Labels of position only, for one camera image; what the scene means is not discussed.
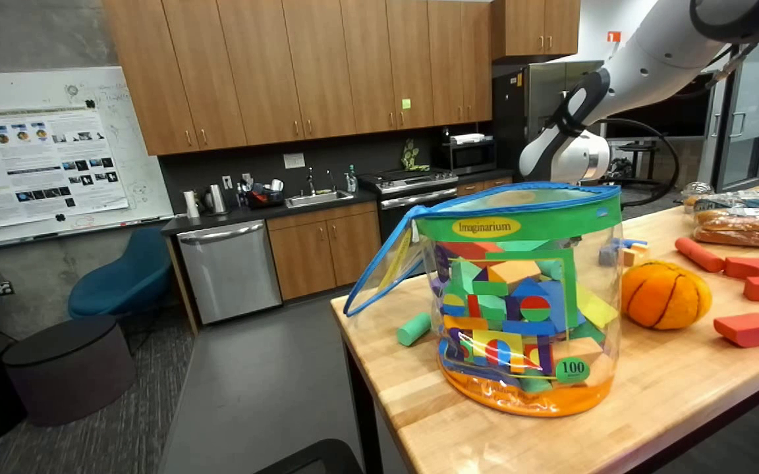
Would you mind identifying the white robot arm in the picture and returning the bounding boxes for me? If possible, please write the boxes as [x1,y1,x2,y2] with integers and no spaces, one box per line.
[516,0,759,183]

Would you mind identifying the clear plastic toy basket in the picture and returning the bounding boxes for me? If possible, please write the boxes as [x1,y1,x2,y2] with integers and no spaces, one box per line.
[342,183,622,416]

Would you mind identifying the kitchen stove oven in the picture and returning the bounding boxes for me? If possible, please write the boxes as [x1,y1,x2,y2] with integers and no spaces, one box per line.
[363,169,460,237]

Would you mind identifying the lower wooden cabinets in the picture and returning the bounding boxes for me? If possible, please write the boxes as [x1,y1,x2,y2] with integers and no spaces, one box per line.
[270,202,379,300]

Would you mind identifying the wooden cabinets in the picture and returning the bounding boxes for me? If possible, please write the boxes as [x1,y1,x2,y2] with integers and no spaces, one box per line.
[102,0,579,155]
[270,202,379,300]

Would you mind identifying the green foam cylinder on table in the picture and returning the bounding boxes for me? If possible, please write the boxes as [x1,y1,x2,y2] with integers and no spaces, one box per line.
[396,310,432,347]

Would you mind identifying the black microwave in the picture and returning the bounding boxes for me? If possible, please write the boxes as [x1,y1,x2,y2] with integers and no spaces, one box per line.
[438,131,496,173]

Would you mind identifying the stainless dishwasher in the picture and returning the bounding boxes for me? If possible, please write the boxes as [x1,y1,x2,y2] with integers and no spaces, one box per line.
[178,219,282,325]

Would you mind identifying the stainless refrigerator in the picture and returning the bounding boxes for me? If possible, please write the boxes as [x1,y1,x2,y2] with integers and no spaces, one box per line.
[490,61,598,179]

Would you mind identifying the upper wooden cabinets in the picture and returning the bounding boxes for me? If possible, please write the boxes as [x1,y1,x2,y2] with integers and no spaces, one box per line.
[102,0,579,155]

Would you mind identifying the blue lounge chair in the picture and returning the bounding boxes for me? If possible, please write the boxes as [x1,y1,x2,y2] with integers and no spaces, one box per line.
[69,227,171,318]

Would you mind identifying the orange plush basketball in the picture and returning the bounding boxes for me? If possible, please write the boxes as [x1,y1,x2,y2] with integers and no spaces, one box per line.
[622,260,713,333]

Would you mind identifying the red foam cylinder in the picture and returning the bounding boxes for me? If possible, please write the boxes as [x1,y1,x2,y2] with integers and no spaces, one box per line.
[676,237,724,275]

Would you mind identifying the whiteboard with posters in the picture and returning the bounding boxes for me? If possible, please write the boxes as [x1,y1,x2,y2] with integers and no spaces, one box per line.
[0,67,171,244]

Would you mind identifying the dark round ottoman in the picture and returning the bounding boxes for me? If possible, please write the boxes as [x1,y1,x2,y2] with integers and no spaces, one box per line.
[4,317,135,426]

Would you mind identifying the bagged bread loaf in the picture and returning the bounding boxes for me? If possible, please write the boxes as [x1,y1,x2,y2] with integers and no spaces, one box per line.
[691,208,759,247]

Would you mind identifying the small red foam block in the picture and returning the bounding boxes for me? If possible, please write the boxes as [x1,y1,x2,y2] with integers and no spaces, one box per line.
[714,314,759,347]

